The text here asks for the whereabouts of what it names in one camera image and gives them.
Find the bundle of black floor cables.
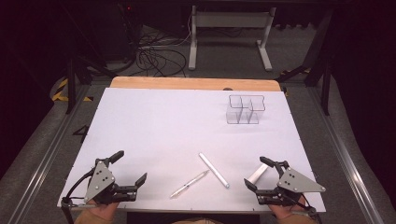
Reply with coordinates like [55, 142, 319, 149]
[135, 29, 189, 78]

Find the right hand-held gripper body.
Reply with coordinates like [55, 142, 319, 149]
[255, 160, 327, 208]

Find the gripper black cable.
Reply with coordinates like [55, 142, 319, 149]
[297, 192, 322, 224]
[60, 167, 98, 224]

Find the slim white pen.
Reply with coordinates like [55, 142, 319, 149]
[198, 152, 231, 189]

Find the thick white glue stick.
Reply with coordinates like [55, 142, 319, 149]
[247, 163, 269, 185]

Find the clear transparent pen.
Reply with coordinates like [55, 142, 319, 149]
[169, 169, 210, 200]

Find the black metal stand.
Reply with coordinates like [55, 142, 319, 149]
[276, 8, 334, 117]
[64, 55, 118, 115]

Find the white table board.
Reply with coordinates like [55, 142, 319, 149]
[56, 87, 327, 214]

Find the person's left hand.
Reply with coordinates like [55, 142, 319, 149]
[88, 200, 120, 222]

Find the yellow black hazard tape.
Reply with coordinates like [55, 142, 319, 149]
[51, 77, 94, 103]

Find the clear plastic desk organizer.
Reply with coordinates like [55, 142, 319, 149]
[225, 94, 266, 125]

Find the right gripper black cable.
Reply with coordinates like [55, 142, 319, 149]
[297, 192, 322, 224]

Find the aluminium floor rail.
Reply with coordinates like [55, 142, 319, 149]
[7, 85, 92, 224]
[306, 87, 385, 224]

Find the white metal stand frame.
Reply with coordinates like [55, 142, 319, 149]
[188, 5, 277, 72]

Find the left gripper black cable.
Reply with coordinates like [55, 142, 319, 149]
[60, 167, 98, 224]

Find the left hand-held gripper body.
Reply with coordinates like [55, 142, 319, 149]
[83, 158, 138, 206]

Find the wooden table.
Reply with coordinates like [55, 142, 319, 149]
[109, 76, 282, 92]

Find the person's right hand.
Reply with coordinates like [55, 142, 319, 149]
[269, 203, 307, 220]

